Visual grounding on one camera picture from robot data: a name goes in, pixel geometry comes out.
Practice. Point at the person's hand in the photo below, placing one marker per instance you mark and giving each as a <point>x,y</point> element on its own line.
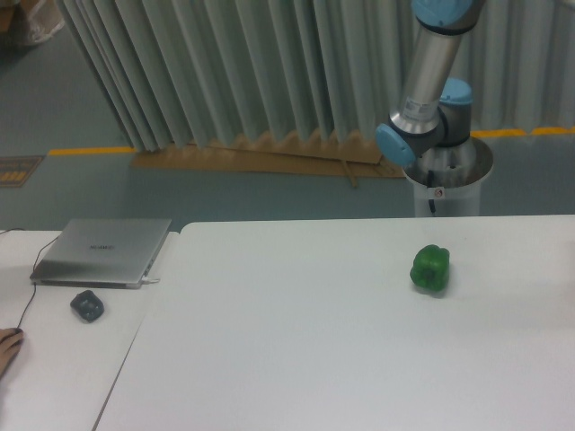
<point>11,345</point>

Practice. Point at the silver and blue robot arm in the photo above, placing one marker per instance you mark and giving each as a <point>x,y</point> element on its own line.
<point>417,123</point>

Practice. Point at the black small controller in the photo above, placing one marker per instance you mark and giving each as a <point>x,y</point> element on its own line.
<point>88,306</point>

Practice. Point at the silver closed laptop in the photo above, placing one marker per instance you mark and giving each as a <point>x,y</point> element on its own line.
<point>103,253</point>

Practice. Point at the white usb plug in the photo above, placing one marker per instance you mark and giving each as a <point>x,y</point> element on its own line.
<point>148,281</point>

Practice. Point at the grey-green pleated curtain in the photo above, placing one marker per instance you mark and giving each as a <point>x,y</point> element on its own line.
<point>179,72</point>

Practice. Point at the brown cardboard sheet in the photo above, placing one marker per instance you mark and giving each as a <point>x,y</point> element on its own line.
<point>354,158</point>

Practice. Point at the green bell pepper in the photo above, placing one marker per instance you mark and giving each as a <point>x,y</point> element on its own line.
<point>430,269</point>

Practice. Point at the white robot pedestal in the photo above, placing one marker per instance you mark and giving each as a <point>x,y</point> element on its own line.
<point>447,181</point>

